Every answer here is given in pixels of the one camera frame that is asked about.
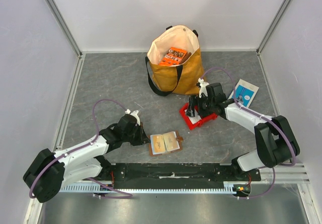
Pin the brown leather card holder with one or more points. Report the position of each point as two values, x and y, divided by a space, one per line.
179 139

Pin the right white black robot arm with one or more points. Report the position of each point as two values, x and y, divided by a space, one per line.
274 138

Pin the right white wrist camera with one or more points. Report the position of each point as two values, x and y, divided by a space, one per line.
203 88

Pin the orange snack box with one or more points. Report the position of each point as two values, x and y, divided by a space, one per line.
173 57

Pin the white slotted cable duct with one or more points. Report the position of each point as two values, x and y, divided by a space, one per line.
91 187

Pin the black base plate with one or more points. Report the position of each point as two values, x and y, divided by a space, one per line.
174 175

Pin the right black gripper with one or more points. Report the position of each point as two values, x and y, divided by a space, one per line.
197 104

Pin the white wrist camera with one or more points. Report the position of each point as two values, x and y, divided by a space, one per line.
134 113
203 88

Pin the white card stack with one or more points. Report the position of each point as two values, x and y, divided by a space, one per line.
194 120

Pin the yellow tote bag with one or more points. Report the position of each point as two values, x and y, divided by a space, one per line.
177 79

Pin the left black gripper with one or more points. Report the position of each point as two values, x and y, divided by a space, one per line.
143 138

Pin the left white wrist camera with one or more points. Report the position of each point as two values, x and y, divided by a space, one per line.
134 113

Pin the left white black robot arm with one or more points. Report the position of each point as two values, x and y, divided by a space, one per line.
51 171

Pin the red plastic bin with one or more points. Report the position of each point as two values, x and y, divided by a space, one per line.
203 120

